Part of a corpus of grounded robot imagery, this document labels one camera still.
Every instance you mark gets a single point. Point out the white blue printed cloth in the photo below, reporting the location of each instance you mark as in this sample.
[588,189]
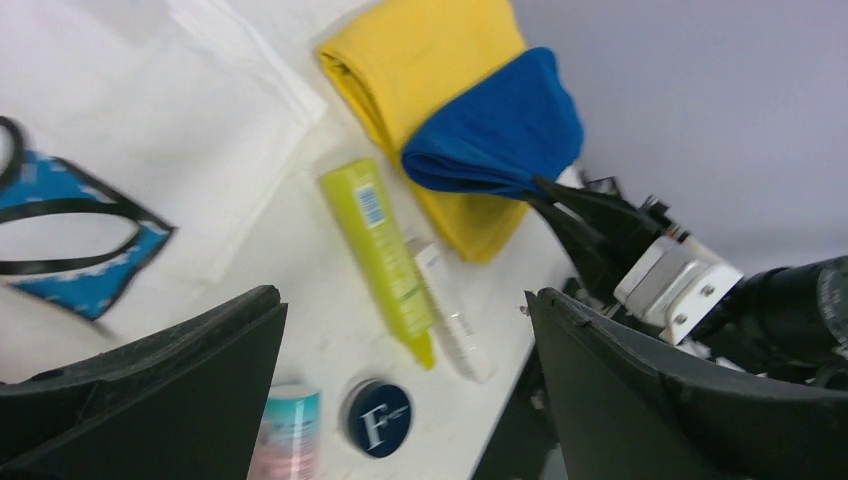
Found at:
[139,141]

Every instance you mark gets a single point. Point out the pink teal bottle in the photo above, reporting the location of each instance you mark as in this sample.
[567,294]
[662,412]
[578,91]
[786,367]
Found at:
[288,440]

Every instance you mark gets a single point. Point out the yellow cloth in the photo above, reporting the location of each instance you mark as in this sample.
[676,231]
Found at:
[397,64]

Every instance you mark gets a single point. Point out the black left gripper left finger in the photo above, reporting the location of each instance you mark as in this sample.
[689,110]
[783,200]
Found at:
[183,403]

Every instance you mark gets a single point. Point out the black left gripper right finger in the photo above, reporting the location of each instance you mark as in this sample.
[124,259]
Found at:
[628,406]

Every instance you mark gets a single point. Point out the dark blue round tin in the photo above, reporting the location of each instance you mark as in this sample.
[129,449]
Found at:
[376,417]

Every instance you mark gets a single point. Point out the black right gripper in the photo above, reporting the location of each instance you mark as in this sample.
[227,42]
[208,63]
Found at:
[788,324]

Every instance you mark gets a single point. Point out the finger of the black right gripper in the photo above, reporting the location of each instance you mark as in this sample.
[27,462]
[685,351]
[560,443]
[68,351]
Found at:
[603,235]

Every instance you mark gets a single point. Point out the yellow-green tube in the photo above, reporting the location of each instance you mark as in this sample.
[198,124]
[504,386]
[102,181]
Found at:
[360,204]

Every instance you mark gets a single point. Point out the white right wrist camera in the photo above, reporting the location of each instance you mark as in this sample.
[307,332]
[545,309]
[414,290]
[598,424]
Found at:
[674,285]

